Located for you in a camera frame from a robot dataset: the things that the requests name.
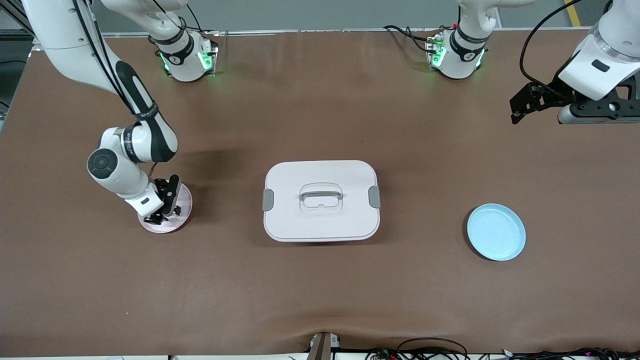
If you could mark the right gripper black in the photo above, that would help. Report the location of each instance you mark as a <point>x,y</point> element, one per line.
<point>163,189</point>

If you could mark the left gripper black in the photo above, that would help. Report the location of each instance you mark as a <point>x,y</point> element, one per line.
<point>549,93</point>

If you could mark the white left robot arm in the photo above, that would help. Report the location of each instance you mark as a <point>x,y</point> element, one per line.
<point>462,65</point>

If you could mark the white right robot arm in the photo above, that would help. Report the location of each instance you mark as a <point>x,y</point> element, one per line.
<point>60,40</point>

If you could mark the pink round plate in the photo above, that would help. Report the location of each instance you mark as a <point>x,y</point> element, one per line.
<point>175,225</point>

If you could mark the grey box latch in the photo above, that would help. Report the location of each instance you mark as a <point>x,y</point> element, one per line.
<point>374,197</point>
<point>268,200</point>

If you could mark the light blue round plate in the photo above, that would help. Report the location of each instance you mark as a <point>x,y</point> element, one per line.
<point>500,235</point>

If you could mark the white lidded storage box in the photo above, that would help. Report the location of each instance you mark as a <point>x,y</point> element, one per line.
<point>320,225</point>

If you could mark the brown table mat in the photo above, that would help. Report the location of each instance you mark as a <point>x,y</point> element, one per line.
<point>320,300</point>

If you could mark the metal table edge bracket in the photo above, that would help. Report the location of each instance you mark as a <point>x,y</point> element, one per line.
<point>322,347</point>

